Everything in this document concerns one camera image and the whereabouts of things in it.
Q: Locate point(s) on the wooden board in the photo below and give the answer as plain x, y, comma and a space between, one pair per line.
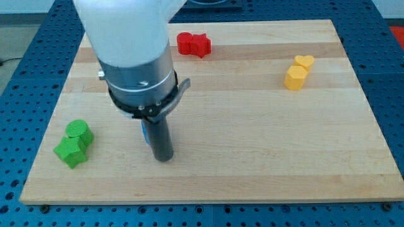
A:
239, 135

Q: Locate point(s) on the red star block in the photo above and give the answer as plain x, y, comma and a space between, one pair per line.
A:
200, 45

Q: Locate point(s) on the yellow heart block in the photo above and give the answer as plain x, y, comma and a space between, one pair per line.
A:
306, 61

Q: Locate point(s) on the red cylinder block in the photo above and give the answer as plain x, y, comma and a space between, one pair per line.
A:
183, 43

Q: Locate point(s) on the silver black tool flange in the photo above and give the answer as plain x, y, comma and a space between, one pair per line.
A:
149, 91

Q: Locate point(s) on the blue block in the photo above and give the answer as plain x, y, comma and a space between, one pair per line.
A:
145, 133

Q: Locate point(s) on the green star block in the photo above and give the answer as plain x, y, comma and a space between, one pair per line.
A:
72, 151

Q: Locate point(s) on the green cylinder block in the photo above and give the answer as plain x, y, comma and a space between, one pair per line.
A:
79, 128

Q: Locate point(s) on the yellow hexagon block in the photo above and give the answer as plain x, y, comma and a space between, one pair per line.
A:
295, 78

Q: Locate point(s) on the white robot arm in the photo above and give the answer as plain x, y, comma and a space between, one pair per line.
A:
131, 41

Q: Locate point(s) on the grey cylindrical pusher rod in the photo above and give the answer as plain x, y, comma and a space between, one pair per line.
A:
160, 140

